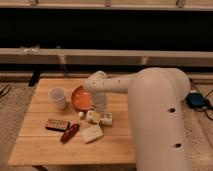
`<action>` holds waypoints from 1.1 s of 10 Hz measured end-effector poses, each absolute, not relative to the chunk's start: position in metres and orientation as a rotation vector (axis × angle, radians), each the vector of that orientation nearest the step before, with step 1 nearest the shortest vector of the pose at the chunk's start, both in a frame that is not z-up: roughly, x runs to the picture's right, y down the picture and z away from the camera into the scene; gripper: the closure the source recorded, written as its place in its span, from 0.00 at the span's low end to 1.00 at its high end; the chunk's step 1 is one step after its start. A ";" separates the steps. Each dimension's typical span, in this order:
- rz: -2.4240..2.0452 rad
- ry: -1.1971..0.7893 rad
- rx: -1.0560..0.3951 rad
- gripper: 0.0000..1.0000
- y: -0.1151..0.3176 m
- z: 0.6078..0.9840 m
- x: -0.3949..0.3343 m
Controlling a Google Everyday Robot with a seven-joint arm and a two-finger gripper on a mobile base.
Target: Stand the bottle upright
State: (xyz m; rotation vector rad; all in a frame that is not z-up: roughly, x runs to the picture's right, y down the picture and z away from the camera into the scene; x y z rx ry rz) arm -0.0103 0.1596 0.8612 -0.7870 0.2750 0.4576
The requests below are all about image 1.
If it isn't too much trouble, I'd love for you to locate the dark red snack bar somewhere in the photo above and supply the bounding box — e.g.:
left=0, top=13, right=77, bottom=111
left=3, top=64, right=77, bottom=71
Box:
left=45, top=119, right=70, bottom=132

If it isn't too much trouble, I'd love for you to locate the grey metal rail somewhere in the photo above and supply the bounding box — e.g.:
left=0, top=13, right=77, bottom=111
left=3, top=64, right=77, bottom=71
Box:
left=0, top=48, right=213, bottom=67

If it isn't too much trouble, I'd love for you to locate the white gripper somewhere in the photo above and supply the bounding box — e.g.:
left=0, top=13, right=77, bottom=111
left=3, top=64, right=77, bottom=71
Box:
left=87, top=93, right=107, bottom=124

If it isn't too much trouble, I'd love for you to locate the white plastic bottle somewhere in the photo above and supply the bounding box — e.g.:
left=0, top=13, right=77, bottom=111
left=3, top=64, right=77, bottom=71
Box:
left=78, top=111, right=113, bottom=126

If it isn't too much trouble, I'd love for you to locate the orange bowl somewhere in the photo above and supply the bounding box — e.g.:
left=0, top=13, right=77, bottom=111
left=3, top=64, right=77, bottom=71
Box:
left=71, top=86, right=92, bottom=111

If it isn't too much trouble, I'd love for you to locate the pale yellow sponge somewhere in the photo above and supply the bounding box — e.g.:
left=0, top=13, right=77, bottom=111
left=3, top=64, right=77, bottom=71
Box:
left=81, top=125, right=103, bottom=143

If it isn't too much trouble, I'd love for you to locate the black cable left floor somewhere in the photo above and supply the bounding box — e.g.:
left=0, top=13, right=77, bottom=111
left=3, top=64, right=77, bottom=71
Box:
left=0, top=83, right=12, bottom=98

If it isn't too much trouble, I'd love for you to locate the wooden table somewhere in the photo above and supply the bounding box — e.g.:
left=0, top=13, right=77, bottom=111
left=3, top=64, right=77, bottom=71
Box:
left=9, top=78, right=135, bottom=166

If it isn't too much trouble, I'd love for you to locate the blue device on floor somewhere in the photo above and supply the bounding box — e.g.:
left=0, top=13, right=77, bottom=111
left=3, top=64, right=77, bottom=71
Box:
left=185, top=92, right=213, bottom=111

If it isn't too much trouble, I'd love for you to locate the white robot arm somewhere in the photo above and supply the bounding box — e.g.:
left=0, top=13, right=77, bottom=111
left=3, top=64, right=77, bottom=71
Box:
left=83, top=67, right=192, bottom=171

